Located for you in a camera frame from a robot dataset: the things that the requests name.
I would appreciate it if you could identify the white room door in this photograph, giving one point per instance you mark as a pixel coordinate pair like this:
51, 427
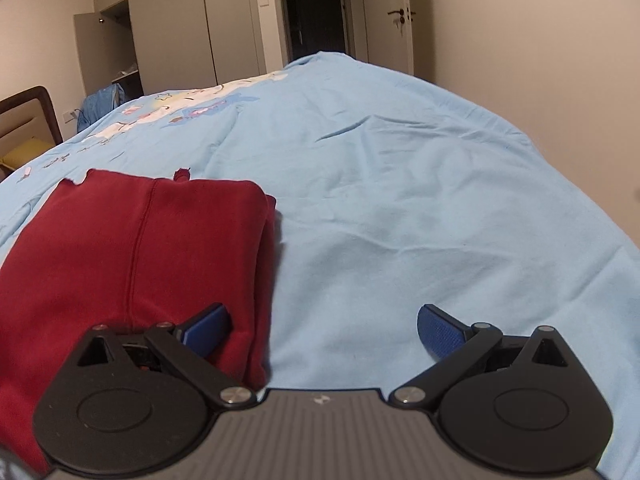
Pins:
385, 45

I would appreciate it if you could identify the dark red sweater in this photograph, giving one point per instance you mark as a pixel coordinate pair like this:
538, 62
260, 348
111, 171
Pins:
100, 260

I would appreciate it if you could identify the light blue printed blanket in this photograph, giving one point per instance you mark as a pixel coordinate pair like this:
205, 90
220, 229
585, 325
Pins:
400, 200

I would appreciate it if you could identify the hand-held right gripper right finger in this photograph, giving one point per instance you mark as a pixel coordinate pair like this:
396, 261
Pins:
440, 332

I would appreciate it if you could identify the beige wardrobe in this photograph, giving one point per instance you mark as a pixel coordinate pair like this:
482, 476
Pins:
175, 25

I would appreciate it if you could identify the white wall socket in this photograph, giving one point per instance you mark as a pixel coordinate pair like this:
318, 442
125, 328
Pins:
70, 115

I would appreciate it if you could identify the blue clothing bundle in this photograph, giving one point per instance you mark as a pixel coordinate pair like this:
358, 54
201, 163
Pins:
100, 106

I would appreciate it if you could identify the beige headboard with dark frame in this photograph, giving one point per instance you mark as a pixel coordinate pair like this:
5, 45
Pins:
25, 115

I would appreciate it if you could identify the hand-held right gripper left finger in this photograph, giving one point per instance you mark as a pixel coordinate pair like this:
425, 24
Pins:
207, 328

